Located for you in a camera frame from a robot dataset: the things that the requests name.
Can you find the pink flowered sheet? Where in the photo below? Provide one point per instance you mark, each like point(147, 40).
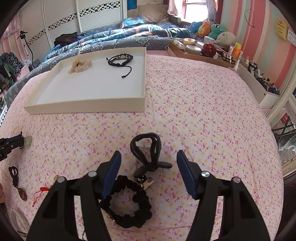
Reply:
point(196, 115)

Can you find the white framed mirror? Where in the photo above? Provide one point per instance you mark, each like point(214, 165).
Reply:
point(283, 104)

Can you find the black tripod stand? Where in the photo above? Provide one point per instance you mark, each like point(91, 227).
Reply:
point(27, 49)

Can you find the white wall socket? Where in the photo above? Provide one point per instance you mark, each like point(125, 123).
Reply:
point(291, 37)

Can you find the white sliding wardrobe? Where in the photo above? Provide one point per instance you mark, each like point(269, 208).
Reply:
point(64, 18)

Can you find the blue plush toy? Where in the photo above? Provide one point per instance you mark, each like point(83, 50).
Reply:
point(195, 26)

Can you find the beige pillow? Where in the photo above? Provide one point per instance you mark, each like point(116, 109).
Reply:
point(152, 12)

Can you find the shallow cardboard box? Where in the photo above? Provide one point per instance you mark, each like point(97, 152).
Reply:
point(178, 52)

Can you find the black clothing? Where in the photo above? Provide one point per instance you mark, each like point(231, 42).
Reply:
point(66, 38)

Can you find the yellow wall packet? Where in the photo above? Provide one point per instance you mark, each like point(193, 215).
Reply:
point(281, 29)

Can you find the red apple ornament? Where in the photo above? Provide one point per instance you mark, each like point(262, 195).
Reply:
point(208, 49)

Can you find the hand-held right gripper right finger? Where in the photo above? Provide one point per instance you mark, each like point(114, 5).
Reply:
point(186, 173)

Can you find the black hair claw clip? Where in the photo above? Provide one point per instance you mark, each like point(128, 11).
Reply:
point(149, 167)

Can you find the cream fabric scrunchie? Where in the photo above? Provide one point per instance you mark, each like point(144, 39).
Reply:
point(79, 66)

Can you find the pale green jade pendant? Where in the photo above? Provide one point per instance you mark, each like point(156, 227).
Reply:
point(28, 141)

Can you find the white shallow tray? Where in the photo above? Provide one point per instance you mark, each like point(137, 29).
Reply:
point(92, 81)

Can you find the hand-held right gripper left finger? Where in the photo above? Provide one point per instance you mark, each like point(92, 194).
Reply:
point(112, 172)

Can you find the orange bottle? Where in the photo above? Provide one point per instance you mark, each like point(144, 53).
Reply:
point(236, 52)

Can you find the white desk organiser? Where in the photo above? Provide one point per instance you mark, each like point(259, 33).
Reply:
point(254, 85)

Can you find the black scrunchie with round charm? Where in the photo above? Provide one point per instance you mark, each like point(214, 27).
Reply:
point(141, 215)

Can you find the grey-white round plush toy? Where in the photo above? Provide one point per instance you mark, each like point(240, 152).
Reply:
point(226, 38)

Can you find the orange plush toy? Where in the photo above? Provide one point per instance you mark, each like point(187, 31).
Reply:
point(204, 29)

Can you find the green plush toy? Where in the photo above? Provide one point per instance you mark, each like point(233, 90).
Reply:
point(217, 29)

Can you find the blue patterned quilt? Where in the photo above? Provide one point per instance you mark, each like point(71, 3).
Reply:
point(104, 39)

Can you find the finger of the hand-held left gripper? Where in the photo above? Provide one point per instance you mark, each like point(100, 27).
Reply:
point(4, 153)
point(12, 140)

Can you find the pile of dark clothes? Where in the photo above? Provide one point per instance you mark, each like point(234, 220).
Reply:
point(9, 67)

